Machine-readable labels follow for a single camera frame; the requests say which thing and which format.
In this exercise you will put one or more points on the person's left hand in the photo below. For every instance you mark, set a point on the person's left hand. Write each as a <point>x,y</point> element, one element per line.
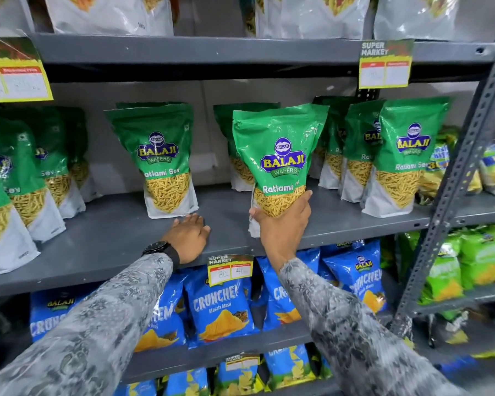
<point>187,241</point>

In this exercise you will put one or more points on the person's right hand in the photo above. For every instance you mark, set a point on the person's right hand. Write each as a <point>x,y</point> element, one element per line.
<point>282,233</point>

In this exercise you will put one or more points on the person's left thumb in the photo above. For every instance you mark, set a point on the person's left thumb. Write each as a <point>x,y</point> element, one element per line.
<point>206,233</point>

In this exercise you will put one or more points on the person's right thumb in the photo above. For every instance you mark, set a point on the person's right thumb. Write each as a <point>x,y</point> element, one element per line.
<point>255,215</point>

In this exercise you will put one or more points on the green snack packet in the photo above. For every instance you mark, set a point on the green snack packet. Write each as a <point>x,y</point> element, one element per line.
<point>278,148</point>

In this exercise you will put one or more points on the person's right forearm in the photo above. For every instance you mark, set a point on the person's right forearm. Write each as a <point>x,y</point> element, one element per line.
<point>346,329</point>

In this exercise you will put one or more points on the person's left forearm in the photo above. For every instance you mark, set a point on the person's left forearm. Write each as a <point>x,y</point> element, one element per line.
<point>86,329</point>

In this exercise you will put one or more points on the small yellow price tag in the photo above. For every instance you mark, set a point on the small yellow price tag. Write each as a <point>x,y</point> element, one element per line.
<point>242,362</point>
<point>230,270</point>

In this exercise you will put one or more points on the black wristwatch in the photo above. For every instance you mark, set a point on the black wristwatch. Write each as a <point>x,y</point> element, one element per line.
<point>163,249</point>

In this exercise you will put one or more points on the row of blue chip packets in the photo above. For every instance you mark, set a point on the row of blue chip packets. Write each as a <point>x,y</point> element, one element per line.
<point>220,307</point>

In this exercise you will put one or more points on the grey metal shelf board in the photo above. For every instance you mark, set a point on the grey metal shelf board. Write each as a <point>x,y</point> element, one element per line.
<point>231,51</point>
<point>119,235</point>
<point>231,350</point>
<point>470,299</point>

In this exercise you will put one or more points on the row of blue yellow packets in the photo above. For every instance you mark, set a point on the row of blue yellow packets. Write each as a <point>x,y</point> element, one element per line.
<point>286,365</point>

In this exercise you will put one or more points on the grey perforated shelf upright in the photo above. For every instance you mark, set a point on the grey perforated shelf upright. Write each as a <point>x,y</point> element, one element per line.
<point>462,160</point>

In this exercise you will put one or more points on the row of light green packets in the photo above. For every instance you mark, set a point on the row of light green packets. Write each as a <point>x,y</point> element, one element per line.
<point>474,259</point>

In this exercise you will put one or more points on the dark white snack packet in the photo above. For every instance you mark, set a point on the dark white snack packet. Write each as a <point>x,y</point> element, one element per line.
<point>449,327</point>

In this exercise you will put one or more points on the row of white packets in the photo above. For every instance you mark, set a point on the row of white packets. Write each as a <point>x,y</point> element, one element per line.
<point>111,14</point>

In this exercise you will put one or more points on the large yellow price tag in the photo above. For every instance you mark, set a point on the large yellow price tag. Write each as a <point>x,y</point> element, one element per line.
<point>18,76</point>

